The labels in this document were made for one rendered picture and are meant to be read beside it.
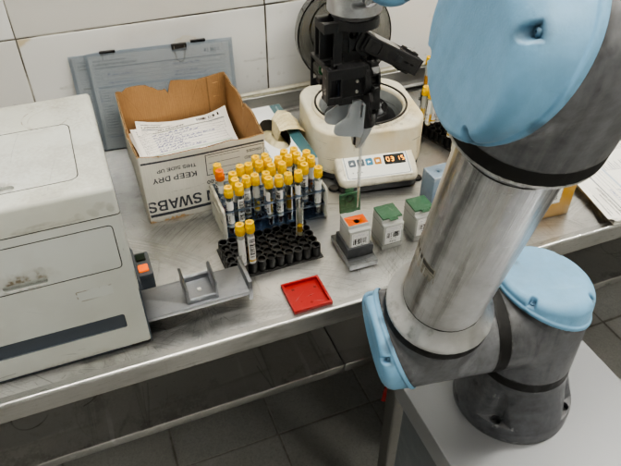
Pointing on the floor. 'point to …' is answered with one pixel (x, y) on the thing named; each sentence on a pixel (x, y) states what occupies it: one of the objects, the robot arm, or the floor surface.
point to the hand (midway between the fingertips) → (360, 138)
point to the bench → (244, 322)
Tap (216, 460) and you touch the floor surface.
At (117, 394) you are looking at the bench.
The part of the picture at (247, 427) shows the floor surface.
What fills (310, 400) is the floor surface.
